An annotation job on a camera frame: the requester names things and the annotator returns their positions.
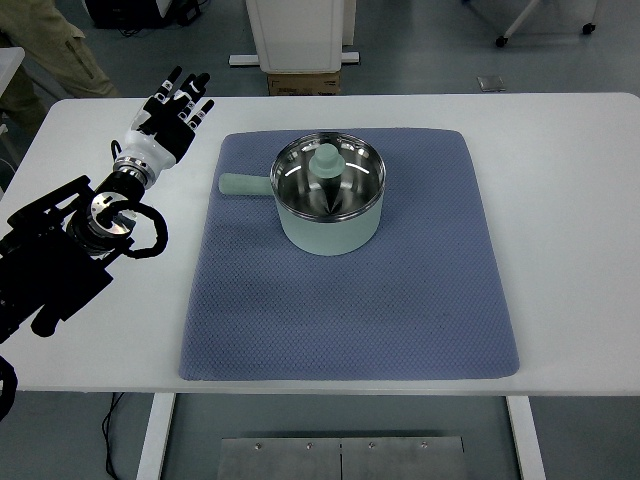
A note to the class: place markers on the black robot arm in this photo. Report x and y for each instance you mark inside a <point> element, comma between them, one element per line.
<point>50,270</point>

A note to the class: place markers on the white pedestal cabinet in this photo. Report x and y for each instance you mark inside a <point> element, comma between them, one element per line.
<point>300,35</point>

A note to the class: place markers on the white wheeled cart frame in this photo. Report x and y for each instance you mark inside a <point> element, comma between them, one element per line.
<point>520,17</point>

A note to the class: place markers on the grey metal plate with screws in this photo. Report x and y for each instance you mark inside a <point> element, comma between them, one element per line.
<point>300,462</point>

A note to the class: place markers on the small black box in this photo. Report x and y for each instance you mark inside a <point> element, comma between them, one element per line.
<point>188,12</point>

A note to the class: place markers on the grey floor outlet plate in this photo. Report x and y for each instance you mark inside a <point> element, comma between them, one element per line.
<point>491,83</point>

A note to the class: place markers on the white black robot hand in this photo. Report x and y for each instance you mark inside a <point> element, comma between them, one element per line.
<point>165,132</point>

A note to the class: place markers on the black equipment case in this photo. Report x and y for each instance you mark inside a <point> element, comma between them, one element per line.
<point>125,12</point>

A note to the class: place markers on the glass lid with green knob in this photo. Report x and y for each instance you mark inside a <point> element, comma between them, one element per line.
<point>327,160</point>

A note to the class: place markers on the white table leg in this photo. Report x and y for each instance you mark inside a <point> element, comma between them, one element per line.
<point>525,440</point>
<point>155,440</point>

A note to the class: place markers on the person in beige trousers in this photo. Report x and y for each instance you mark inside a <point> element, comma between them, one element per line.
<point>45,45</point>

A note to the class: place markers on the brown cardboard box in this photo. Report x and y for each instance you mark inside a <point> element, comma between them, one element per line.
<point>302,83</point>

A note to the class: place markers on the blue textured mat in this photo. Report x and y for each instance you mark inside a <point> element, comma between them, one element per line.
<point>425,300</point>

